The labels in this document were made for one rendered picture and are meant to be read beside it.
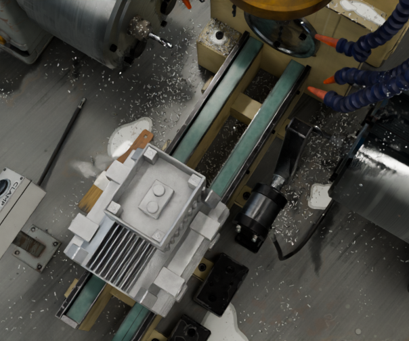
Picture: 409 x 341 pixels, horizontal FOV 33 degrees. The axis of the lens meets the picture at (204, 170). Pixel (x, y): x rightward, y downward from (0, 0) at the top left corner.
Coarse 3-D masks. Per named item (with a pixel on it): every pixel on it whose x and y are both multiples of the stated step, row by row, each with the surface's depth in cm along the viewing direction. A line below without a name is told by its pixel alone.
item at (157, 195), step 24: (144, 168) 102; (168, 168) 102; (120, 192) 99; (144, 192) 101; (168, 192) 100; (192, 192) 101; (120, 216) 100; (144, 216) 100; (168, 216) 100; (168, 240) 99
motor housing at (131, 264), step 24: (96, 216) 106; (192, 216) 104; (216, 216) 106; (72, 240) 106; (96, 240) 103; (120, 240) 102; (144, 240) 100; (192, 240) 104; (96, 264) 101; (120, 264) 100; (144, 264) 100; (168, 264) 103; (192, 264) 105; (120, 288) 99; (168, 312) 107
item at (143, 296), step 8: (136, 152) 106; (208, 192) 104; (208, 200) 103; (216, 200) 104; (72, 248) 102; (80, 248) 102; (72, 256) 101; (80, 256) 102; (80, 264) 102; (144, 288) 100; (136, 296) 100; (144, 296) 99; (152, 296) 100; (144, 304) 100; (152, 304) 101
